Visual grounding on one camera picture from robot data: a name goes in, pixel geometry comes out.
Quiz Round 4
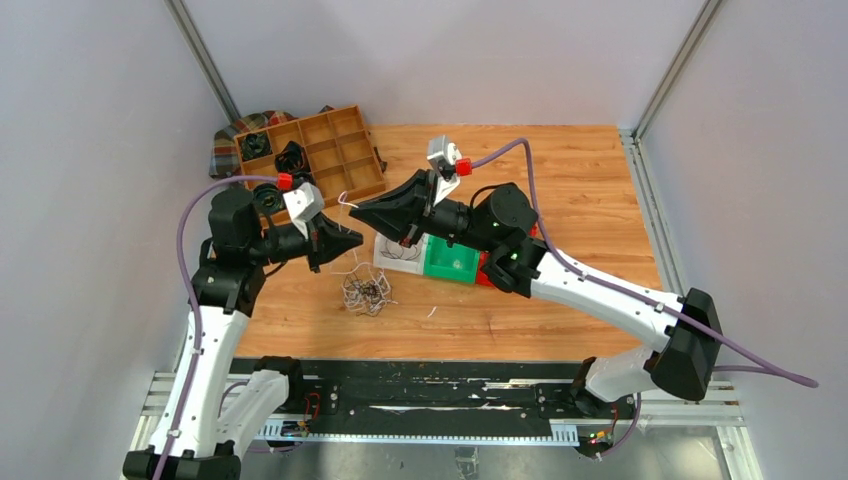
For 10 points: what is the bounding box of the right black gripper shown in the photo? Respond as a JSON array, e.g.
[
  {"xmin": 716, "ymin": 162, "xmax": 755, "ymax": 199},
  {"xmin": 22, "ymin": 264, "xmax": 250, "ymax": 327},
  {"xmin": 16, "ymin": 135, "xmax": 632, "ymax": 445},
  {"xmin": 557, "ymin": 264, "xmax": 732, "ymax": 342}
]
[{"xmin": 348, "ymin": 171, "xmax": 495, "ymax": 255}]

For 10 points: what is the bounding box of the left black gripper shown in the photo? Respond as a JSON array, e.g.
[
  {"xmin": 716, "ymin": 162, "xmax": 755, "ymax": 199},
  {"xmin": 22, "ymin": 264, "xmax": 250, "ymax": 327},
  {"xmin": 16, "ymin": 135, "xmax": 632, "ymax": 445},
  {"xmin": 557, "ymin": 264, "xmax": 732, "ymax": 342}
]
[{"xmin": 249, "ymin": 211, "xmax": 364, "ymax": 273}]

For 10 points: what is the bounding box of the black cable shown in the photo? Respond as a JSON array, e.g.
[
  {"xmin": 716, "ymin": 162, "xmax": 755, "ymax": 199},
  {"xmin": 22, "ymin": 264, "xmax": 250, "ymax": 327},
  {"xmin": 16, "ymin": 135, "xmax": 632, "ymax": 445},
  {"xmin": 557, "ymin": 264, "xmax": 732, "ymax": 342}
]
[{"xmin": 384, "ymin": 239, "xmax": 425, "ymax": 262}]

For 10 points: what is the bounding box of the cable bundle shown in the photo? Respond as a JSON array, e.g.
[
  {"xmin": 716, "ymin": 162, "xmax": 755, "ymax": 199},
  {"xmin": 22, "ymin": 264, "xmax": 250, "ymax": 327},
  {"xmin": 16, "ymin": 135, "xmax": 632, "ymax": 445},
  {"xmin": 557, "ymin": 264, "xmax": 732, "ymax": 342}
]
[{"xmin": 329, "ymin": 262, "xmax": 399, "ymax": 318}]

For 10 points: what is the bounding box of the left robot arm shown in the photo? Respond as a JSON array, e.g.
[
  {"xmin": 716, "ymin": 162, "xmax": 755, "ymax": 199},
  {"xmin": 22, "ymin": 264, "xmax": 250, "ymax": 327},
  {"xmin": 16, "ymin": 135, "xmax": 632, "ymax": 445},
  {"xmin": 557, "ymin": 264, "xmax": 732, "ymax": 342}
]
[{"xmin": 122, "ymin": 183, "xmax": 363, "ymax": 479}]

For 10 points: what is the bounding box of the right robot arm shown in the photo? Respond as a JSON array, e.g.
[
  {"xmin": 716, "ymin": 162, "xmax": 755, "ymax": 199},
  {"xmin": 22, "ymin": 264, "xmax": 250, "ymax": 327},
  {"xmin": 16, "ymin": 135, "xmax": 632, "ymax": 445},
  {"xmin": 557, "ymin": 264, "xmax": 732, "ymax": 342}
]
[{"xmin": 350, "ymin": 170, "xmax": 720, "ymax": 417}]

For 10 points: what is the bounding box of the white plastic bin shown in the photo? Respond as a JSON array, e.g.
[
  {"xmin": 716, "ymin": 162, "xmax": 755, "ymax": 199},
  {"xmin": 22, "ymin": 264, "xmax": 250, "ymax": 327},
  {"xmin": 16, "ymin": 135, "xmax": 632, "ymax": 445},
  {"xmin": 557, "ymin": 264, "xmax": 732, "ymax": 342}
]
[{"xmin": 372, "ymin": 233, "xmax": 429, "ymax": 275}]

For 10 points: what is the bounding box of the green plastic bin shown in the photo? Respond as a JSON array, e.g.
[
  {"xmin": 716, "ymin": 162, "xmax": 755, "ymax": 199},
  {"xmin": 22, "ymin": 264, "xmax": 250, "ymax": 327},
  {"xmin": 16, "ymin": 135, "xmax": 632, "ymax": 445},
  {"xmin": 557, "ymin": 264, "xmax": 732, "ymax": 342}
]
[{"xmin": 423, "ymin": 236, "xmax": 480, "ymax": 284}]

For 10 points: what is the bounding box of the wooden compartment tray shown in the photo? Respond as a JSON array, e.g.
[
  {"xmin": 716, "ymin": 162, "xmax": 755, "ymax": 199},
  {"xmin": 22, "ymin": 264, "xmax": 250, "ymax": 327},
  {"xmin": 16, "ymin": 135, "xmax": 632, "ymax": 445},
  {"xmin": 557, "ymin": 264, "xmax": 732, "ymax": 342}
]
[{"xmin": 233, "ymin": 104, "xmax": 388, "ymax": 227}]

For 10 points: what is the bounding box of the red plastic bin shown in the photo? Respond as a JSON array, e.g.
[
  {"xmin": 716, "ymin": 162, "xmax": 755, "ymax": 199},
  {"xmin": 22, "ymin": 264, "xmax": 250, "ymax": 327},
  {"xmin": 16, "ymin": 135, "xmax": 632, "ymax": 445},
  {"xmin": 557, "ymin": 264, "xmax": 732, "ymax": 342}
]
[{"xmin": 479, "ymin": 224, "xmax": 547, "ymax": 298}]

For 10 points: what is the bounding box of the plaid cloth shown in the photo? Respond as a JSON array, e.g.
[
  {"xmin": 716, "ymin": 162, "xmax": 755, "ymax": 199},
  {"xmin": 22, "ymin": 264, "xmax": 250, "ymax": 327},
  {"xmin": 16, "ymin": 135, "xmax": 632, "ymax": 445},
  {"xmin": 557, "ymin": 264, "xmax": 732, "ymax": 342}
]
[{"xmin": 209, "ymin": 105, "xmax": 388, "ymax": 193}]

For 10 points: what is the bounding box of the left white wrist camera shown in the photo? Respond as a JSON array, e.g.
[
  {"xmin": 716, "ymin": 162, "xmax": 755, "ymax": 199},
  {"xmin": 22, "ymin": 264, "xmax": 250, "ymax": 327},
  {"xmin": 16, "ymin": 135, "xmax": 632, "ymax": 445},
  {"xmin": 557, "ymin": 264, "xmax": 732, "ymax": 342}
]
[{"xmin": 283, "ymin": 182, "xmax": 325, "ymax": 239}]

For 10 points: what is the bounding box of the black coiled strap four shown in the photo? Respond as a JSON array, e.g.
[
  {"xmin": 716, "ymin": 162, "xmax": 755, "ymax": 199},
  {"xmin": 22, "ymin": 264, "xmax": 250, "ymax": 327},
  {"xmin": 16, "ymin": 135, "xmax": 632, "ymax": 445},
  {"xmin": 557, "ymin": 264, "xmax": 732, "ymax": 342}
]
[{"xmin": 292, "ymin": 171, "xmax": 316, "ymax": 189}]

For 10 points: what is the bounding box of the black coiled strap three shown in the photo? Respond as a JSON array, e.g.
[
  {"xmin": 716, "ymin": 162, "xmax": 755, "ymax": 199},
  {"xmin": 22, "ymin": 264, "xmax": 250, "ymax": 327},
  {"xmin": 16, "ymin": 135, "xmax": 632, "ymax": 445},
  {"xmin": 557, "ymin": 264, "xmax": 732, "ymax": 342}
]
[{"xmin": 251, "ymin": 184, "xmax": 286, "ymax": 215}]

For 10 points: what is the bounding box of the black coiled strap two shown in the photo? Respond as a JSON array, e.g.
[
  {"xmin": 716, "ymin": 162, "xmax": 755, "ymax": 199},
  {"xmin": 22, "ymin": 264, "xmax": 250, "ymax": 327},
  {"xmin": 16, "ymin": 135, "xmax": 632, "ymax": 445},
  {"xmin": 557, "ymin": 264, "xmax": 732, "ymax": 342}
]
[{"xmin": 274, "ymin": 140, "xmax": 310, "ymax": 176}]

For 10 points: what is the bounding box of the black coiled strap one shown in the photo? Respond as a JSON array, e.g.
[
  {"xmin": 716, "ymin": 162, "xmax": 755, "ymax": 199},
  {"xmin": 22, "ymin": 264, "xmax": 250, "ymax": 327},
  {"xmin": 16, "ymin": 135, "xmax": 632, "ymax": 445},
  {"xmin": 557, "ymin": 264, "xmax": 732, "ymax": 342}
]
[{"xmin": 239, "ymin": 132, "xmax": 273, "ymax": 162}]

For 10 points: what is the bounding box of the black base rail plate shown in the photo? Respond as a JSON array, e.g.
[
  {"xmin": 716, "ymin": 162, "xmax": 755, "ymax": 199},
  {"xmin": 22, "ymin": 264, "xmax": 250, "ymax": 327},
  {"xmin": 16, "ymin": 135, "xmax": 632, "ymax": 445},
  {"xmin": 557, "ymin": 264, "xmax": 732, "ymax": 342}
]
[{"xmin": 242, "ymin": 358, "xmax": 639, "ymax": 439}]

